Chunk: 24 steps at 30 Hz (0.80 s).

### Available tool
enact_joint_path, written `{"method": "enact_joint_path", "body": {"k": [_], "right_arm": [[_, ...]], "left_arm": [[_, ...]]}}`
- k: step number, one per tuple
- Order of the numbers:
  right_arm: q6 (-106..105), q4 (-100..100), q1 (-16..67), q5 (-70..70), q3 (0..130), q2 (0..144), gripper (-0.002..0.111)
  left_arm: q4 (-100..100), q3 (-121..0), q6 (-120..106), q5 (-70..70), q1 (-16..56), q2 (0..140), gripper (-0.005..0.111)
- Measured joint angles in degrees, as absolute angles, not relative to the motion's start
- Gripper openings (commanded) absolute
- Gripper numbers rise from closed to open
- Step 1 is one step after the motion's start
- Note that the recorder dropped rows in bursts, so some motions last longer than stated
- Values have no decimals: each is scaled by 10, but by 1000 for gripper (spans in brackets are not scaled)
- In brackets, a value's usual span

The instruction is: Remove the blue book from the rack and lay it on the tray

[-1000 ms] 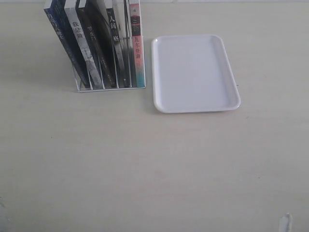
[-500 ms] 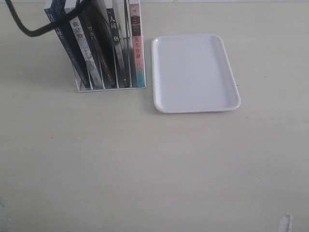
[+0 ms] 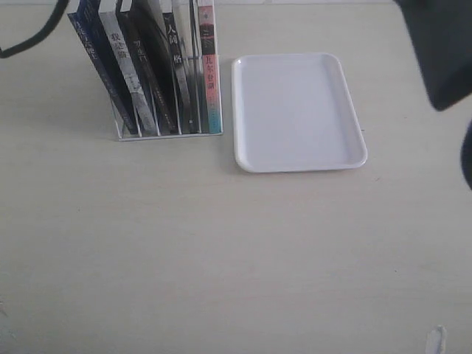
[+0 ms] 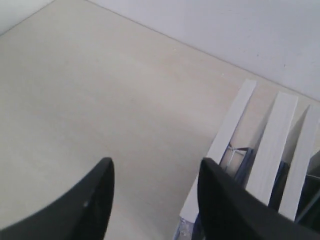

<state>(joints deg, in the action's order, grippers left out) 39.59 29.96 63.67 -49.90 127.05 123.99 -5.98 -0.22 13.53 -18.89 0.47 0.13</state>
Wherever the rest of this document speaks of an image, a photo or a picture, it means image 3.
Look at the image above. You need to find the pink teal spine book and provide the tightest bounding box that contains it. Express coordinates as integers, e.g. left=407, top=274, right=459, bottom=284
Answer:
left=197, top=1, right=222, bottom=134

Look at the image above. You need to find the white grey spine book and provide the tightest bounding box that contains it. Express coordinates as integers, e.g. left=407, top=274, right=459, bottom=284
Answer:
left=98, top=0, right=156, bottom=133

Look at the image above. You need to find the white object at bottom edge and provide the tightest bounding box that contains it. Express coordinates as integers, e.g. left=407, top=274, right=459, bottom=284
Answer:
left=425, top=325, right=447, bottom=354

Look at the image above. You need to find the white plastic tray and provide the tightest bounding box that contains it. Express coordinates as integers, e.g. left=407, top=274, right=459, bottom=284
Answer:
left=232, top=52, right=368, bottom=173

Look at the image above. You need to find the black white-text spine book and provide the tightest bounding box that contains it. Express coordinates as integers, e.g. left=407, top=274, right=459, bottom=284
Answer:
left=161, top=0, right=199, bottom=133

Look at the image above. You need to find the white wire book rack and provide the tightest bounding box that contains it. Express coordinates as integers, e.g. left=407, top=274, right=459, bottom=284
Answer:
left=115, top=1, right=223, bottom=141

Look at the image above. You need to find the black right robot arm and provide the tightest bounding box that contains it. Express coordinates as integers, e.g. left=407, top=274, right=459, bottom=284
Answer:
left=395, top=1, right=471, bottom=111

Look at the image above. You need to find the black brown spine book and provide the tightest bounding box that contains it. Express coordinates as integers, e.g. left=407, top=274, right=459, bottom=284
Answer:
left=117, top=1, right=179, bottom=135

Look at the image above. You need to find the black cable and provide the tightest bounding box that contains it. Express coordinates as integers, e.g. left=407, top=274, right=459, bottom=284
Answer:
left=0, top=0, right=69, bottom=59

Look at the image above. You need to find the blue moon cover book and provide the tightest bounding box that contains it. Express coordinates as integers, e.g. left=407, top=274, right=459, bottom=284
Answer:
left=67, top=0, right=138, bottom=134

